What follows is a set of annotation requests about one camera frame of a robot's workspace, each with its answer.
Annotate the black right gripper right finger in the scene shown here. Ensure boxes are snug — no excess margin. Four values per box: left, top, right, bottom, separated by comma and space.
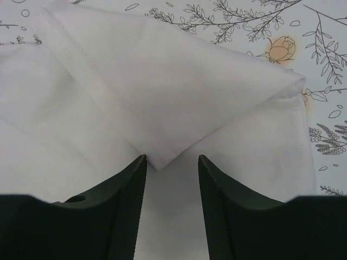
198, 155, 346, 259

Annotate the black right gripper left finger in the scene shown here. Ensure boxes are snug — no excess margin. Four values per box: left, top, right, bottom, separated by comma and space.
1, 155, 147, 259

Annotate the white t shirt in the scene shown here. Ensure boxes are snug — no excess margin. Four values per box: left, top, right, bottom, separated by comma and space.
1, 1, 316, 259

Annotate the floral patterned table mat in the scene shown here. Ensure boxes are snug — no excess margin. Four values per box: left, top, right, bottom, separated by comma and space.
1, 1, 346, 201

